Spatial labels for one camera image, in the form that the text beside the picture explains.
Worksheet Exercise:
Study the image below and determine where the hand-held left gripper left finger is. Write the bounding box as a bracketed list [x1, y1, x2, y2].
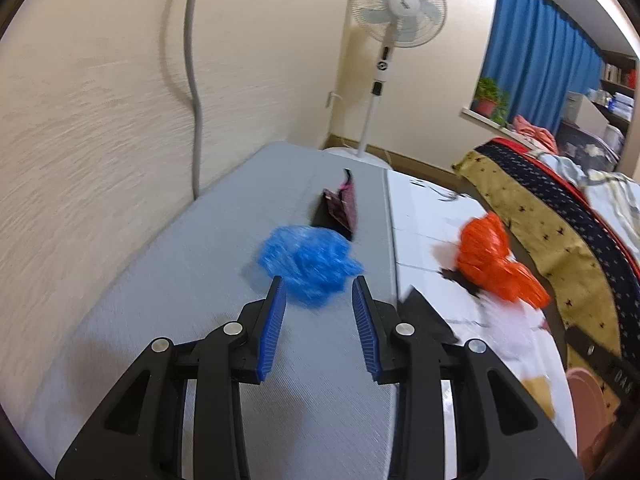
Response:
[55, 275, 288, 480]

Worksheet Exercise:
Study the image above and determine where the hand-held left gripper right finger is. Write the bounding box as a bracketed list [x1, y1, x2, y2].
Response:
[352, 275, 586, 480]

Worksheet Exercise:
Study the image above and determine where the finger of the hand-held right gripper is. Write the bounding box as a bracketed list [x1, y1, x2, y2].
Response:
[564, 327, 617, 373]

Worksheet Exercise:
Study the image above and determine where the blue plastic bag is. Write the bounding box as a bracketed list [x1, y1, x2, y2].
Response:
[257, 224, 365, 307]

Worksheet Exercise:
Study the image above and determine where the white printed mat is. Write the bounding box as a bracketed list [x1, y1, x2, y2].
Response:
[384, 169, 579, 480]

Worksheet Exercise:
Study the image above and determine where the dark red wallet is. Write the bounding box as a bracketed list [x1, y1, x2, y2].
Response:
[310, 168, 360, 239]

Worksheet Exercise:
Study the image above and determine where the orange plastic bag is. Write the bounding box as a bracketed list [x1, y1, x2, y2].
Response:
[455, 212, 551, 309]

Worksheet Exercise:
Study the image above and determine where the star print blanket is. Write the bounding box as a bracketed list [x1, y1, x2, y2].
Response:
[452, 137, 640, 362]

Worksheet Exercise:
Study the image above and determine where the striped duvet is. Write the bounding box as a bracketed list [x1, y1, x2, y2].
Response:
[539, 152, 640, 256]

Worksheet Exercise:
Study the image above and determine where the clear storage bin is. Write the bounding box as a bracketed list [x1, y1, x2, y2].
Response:
[557, 119, 626, 174]

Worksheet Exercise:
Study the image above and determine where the pink cloth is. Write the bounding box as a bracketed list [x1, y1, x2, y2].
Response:
[512, 114, 559, 154]

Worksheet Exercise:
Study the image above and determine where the white box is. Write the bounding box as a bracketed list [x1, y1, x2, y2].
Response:
[564, 90, 609, 134]

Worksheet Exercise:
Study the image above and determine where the white windowsill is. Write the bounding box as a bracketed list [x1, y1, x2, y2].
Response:
[459, 107, 521, 134]

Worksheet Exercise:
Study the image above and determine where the potted green plant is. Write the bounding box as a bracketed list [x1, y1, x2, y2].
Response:
[472, 77, 511, 126]

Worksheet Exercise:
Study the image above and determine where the dark bookshelf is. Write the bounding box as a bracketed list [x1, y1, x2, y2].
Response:
[597, 49, 640, 126]

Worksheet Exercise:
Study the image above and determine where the blue curtain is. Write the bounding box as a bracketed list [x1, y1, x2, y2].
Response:
[482, 0, 604, 136]

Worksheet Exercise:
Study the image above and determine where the white standing fan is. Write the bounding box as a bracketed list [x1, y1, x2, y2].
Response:
[322, 0, 448, 169]

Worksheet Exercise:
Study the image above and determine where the white fan cable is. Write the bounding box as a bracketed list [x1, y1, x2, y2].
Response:
[327, 91, 392, 159]

